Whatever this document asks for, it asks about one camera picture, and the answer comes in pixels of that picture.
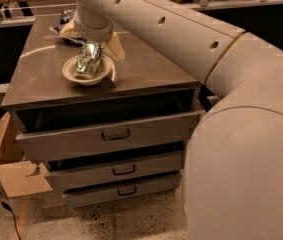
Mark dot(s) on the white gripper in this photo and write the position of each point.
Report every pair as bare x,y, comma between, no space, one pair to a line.
95,32

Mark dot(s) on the green can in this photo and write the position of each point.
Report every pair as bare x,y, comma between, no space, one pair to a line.
88,61

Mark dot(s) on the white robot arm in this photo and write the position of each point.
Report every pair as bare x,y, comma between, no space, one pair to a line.
233,177

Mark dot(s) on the white paper bowl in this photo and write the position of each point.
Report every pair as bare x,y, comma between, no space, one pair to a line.
106,68

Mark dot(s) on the blue chip bag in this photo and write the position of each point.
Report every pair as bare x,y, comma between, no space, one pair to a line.
65,17

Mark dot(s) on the grey drawer cabinet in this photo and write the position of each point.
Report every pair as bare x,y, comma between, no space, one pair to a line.
145,85

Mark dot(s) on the top grey drawer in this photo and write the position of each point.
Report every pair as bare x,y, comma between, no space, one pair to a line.
105,138

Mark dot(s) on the grey drawer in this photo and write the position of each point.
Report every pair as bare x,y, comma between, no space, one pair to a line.
105,138
115,192
126,169

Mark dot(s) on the middle grey drawer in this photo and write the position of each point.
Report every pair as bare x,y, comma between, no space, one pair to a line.
126,169

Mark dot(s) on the bottom grey drawer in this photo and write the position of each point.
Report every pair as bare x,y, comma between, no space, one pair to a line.
115,192

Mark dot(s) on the brown cardboard box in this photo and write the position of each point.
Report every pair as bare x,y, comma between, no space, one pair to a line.
18,176

